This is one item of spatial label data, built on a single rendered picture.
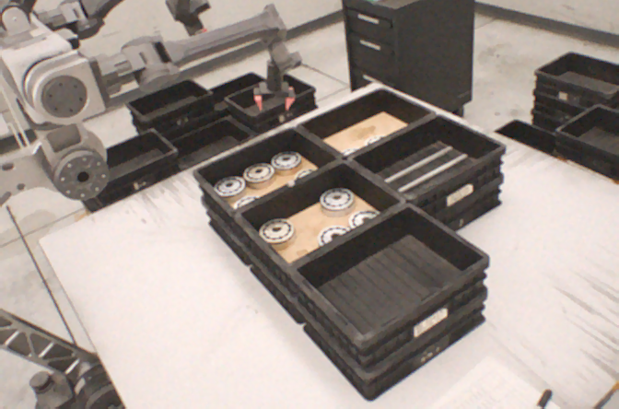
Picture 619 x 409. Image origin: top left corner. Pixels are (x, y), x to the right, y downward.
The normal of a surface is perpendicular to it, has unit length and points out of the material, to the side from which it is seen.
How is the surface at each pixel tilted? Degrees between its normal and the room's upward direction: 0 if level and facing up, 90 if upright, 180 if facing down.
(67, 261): 0
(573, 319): 0
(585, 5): 90
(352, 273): 0
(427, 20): 90
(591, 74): 90
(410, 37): 90
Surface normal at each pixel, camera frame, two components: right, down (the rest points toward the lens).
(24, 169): 0.58, 0.40
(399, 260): -0.13, -0.82
